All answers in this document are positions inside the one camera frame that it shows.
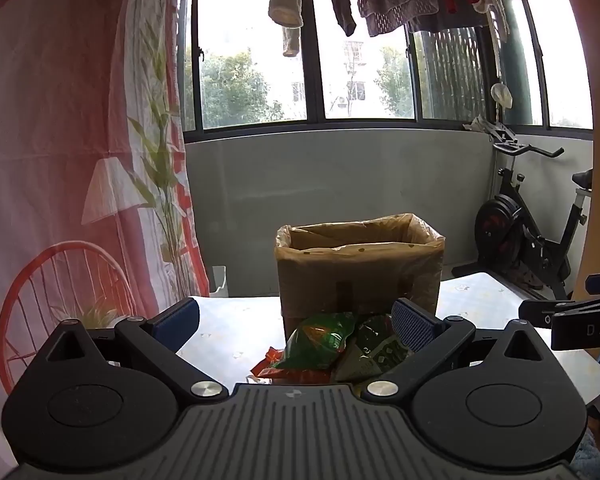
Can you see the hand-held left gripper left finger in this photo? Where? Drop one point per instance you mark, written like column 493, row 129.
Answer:
column 177, row 321

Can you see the cardboard box with plastic liner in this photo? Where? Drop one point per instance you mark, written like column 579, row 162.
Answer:
column 340, row 280

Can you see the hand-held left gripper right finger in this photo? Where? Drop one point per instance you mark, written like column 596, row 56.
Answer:
column 412, row 327

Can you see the beige hanging sock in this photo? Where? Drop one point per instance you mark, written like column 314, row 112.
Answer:
column 291, row 42

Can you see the white plastic container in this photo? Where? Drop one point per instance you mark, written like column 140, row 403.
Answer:
column 220, row 282

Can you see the printed pink curtain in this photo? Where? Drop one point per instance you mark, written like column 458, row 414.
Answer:
column 40, row 135

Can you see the crumpled pale cloth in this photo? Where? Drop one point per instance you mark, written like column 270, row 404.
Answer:
column 480, row 124

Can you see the green tortilla chip packet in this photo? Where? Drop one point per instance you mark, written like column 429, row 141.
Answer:
column 315, row 342

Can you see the dark green snack packet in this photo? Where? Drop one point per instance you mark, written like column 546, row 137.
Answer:
column 375, row 355

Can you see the white hanging object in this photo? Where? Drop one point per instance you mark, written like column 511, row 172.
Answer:
column 501, row 95

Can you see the floral tablecloth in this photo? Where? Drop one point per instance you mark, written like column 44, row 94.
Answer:
column 240, row 320

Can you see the dark hanging garment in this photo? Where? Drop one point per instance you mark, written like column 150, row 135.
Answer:
column 450, row 21

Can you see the dark framed window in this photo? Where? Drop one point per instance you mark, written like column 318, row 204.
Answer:
column 314, row 60

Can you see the black exercise bike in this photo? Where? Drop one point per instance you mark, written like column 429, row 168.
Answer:
column 500, row 230

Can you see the orange snack packet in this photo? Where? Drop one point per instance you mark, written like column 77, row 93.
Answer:
column 290, row 376

